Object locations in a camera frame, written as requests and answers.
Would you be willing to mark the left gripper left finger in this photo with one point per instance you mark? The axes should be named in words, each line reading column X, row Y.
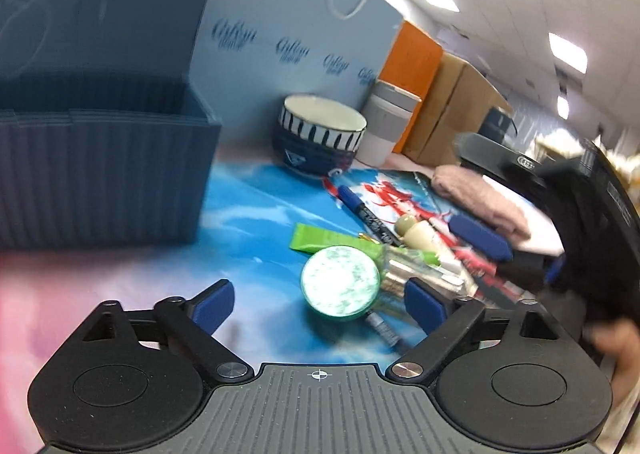
column 125, row 380

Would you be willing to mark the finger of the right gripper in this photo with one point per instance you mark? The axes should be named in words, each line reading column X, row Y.
column 488, row 242

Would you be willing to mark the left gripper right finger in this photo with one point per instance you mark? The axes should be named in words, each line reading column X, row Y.
column 508, row 380

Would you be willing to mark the person right hand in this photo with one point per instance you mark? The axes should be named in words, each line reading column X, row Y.
column 620, row 341

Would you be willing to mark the pink folded towel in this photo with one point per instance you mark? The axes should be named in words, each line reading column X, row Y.
column 471, row 192

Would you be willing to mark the small wooden doll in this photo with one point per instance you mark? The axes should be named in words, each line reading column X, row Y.
column 420, row 235

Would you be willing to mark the clear glass bottle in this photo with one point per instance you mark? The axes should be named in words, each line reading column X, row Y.
column 396, row 271

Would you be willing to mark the red patterned booklet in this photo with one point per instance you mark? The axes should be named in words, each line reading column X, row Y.
column 391, row 194

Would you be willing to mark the dark blue thermos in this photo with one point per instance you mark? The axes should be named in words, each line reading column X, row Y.
column 497, row 124

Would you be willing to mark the grey pen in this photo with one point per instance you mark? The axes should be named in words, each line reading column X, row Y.
column 383, row 329

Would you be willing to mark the blue printed table mat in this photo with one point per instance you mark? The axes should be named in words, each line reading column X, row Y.
column 247, row 222

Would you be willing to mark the blue marker pen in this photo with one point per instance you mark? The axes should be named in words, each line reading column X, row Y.
column 378, row 228

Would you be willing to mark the brown cardboard box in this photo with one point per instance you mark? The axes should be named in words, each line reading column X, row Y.
column 459, row 100

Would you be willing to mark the green round tin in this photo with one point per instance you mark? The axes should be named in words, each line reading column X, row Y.
column 340, row 283

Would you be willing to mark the grey white tumbler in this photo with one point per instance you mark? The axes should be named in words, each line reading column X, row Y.
column 387, row 111

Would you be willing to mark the orange box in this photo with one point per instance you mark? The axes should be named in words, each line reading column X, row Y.
column 412, row 65

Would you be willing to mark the blue striped ceramic bowl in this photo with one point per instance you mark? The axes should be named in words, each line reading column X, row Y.
column 317, row 136

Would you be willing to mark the dark blue storage box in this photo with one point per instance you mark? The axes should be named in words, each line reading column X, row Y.
column 104, row 140

